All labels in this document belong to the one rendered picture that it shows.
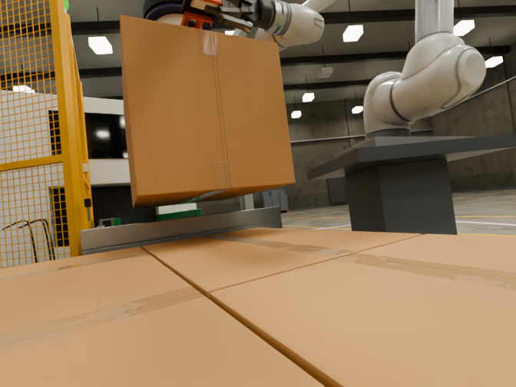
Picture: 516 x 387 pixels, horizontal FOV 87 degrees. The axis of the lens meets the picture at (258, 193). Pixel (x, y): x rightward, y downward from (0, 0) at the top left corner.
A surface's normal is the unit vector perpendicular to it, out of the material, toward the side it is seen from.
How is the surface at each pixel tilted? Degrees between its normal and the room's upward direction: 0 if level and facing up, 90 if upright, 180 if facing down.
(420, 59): 78
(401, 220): 90
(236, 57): 89
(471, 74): 98
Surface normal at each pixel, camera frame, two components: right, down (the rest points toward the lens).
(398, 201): 0.10, -0.05
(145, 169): 0.43, -0.10
